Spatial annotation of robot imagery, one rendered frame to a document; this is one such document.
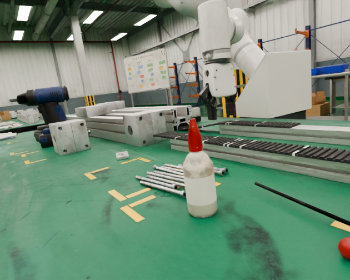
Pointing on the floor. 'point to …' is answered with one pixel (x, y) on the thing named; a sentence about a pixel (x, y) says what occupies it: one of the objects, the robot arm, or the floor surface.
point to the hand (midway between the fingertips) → (221, 113)
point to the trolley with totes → (338, 70)
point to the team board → (148, 73)
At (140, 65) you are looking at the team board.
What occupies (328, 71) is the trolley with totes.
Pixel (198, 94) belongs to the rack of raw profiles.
